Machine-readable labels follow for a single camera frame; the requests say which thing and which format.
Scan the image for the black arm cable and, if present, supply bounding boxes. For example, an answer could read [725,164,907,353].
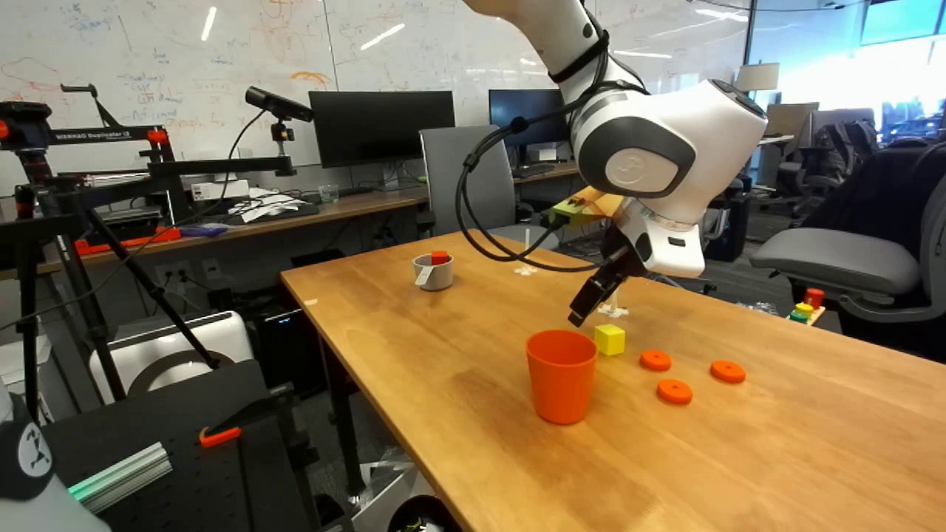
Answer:
[453,114,653,275]

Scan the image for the large black monitor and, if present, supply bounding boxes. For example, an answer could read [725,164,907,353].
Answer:
[308,89,459,171]

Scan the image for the black dark-screen monitor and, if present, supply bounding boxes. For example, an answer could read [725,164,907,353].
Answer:
[485,86,580,151]

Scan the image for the orange plastic cup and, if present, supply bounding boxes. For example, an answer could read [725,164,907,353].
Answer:
[522,328,602,427]

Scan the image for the white papers pile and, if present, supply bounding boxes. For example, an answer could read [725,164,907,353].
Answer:
[222,192,310,225]

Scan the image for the grey green tube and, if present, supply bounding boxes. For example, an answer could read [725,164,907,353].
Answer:
[64,440,177,516]

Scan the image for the orange flat disc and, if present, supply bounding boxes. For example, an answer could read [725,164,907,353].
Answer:
[653,377,697,406]
[636,349,676,375]
[710,358,750,387]

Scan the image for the colourful stacking toy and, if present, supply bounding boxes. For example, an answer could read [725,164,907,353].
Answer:
[787,285,831,328]

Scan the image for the grey padded office chair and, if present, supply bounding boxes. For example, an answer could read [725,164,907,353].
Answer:
[750,173,946,328]

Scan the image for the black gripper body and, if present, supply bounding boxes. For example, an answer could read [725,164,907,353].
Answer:
[599,225,655,281]

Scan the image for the black draped jacket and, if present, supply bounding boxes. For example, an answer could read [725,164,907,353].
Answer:
[802,137,946,259]

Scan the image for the yellow cube block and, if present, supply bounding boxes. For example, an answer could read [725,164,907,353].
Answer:
[590,321,630,359]

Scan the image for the beige lamp shade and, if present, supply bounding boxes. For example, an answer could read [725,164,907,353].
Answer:
[737,59,784,96]

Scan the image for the grey pot with handle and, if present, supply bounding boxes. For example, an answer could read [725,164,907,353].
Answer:
[412,247,459,294]

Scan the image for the black camera on stand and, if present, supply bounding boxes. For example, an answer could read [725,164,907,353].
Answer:
[243,81,318,179]

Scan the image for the long wooden desk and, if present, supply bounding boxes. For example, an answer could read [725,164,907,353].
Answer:
[35,155,614,281]

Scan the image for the orange clamp tool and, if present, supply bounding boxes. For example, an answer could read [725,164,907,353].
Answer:
[72,225,187,259]

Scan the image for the black tripod rig orange knobs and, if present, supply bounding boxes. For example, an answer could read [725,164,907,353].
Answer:
[0,81,298,421]

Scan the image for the black bag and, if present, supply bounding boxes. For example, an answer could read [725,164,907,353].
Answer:
[41,358,318,532]

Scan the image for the white hard case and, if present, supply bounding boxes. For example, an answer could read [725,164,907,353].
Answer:
[85,306,258,406]

